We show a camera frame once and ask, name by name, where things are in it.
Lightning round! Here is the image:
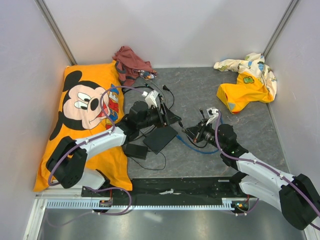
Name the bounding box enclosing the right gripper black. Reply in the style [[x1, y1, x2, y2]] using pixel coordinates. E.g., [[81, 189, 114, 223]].
[[181, 118, 226, 152]]

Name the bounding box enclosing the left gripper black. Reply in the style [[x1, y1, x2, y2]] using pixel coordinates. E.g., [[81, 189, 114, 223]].
[[138, 102, 182, 130]]

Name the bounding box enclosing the blue ethernet cable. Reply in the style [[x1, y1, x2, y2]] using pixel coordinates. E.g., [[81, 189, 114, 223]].
[[175, 117, 224, 155]]

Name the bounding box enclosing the black network switch box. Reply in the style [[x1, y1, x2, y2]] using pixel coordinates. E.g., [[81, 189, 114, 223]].
[[142, 126, 178, 154]]

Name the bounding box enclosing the black power cord with plug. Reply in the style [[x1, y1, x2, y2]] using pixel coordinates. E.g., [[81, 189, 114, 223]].
[[121, 84, 186, 171]]

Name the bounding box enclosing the black power adapter brick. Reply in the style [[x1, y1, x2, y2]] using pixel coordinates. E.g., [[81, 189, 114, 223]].
[[124, 143, 148, 160]]

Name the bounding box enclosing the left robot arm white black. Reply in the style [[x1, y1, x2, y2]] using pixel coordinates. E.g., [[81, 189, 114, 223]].
[[46, 101, 182, 197]]

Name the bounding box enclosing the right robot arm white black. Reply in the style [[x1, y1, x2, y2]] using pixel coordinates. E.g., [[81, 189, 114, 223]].
[[182, 108, 320, 230]]

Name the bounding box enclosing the maroon crumpled garment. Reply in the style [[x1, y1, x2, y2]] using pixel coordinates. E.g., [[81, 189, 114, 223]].
[[112, 46, 158, 87]]

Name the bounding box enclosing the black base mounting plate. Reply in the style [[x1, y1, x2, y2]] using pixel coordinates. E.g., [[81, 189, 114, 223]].
[[80, 176, 261, 207]]

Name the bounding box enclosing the yellow patterned children's garment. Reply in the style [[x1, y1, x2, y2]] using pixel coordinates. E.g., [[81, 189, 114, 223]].
[[213, 52, 277, 114]]

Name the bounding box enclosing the orange Mickey Mouse pillow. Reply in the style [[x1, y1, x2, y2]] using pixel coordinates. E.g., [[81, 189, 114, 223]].
[[33, 60, 125, 192]]

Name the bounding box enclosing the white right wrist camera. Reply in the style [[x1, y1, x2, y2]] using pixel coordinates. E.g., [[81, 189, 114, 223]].
[[206, 107, 219, 125]]

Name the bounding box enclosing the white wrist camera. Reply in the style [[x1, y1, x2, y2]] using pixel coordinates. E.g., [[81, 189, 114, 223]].
[[206, 107, 219, 125], [142, 90, 159, 108]]

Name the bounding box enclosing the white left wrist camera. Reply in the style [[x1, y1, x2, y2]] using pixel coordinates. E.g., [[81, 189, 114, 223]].
[[142, 90, 159, 108]]

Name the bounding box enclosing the black looped cable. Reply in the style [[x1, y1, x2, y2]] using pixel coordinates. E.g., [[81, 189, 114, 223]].
[[121, 84, 166, 106]]

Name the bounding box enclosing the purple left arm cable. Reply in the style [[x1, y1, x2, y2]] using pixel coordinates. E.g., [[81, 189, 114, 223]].
[[47, 85, 148, 187]]

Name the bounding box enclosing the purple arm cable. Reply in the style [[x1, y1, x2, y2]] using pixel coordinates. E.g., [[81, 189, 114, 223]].
[[215, 111, 320, 217], [47, 85, 148, 187]]

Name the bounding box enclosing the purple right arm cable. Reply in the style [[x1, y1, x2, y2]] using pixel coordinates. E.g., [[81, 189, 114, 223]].
[[215, 111, 320, 217]]

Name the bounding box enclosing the slotted aluminium cable duct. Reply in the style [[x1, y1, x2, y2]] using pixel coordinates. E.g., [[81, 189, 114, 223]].
[[46, 198, 235, 211]]

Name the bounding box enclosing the right aluminium corner post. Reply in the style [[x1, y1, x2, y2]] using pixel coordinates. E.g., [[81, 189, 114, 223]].
[[262, 0, 300, 59]]

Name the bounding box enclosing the aluminium corner post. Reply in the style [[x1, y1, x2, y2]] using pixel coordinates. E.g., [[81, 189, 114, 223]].
[[34, 0, 78, 66], [262, 0, 300, 59]]

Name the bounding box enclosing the left aluminium corner post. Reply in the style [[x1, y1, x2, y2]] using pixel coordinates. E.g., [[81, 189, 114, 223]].
[[34, 0, 78, 66]]

